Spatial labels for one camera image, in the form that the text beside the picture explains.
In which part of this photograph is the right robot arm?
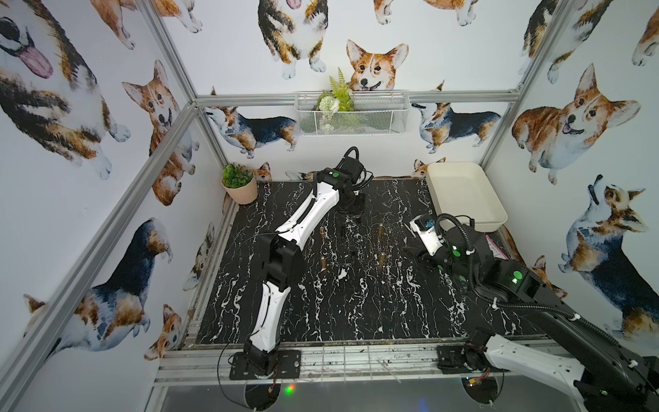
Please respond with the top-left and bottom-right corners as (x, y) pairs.
(409, 213), (658, 411)

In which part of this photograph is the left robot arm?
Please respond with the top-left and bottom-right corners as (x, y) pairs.
(244, 146), (373, 376)

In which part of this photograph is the pink paper card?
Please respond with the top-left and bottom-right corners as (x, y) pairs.
(486, 235), (508, 260)

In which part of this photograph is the cream plastic tray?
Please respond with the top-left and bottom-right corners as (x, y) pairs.
(426, 162), (508, 233)

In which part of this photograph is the artificial fern with white flower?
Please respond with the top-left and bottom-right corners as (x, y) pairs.
(316, 69), (355, 134)

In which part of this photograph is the small potted green plant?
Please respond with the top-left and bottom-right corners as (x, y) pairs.
(221, 163), (257, 205)

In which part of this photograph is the white wire wall basket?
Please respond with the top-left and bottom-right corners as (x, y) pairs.
(294, 91), (411, 137)

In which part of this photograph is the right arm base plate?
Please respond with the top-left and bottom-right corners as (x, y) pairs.
(436, 343), (504, 374)

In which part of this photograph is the aluminium front rail frame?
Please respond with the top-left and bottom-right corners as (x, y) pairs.
(154, 340), (480, 387)

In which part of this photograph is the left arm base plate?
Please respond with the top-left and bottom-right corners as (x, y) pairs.
(229, 350), (302, 380)

